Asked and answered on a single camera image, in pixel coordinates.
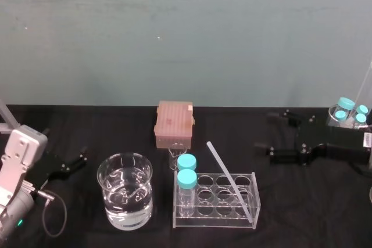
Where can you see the large glass beaker with water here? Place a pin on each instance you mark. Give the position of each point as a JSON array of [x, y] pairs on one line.
[[125, 192]]

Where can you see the large teal capped vial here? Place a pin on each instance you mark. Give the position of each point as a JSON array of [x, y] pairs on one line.
[[346, 103]]

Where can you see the clear container of vials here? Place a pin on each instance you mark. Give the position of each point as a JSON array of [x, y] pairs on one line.
[[348, 123]]

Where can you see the clear acrylic tube rack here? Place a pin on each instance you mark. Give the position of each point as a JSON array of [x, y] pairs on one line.
[[223, 201]]

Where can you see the clear glass stirring rod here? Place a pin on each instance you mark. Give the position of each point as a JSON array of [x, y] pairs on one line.
[[229, 181]]

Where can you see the black table cloth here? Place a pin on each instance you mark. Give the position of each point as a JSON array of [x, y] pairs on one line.
[[290, 216]]

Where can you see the teal capped clear vial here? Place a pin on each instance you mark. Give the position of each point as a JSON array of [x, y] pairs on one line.
[[186, 162], [186, 179]]

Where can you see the pink pipette tip box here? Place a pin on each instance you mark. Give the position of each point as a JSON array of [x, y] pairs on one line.
[[173, 123]]

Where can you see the small teal capped vial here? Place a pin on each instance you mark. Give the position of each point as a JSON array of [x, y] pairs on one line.
[[339, 115], [360, 118], [362, 109]]

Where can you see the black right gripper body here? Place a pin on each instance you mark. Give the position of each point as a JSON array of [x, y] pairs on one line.
[[334, 140]]

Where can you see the small empty glass beaker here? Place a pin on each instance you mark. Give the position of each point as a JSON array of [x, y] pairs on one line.
[[176, 155]]

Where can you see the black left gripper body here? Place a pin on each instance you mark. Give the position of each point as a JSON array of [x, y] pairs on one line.
[[49, 166]]

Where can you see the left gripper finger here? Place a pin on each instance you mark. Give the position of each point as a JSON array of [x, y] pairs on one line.
[[47, 134], [76, 163]]

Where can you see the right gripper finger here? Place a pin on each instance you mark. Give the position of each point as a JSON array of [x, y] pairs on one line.
[[286, 156], [296, 118]]

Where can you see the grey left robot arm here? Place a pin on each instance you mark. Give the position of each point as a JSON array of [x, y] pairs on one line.
[[17, 155]]

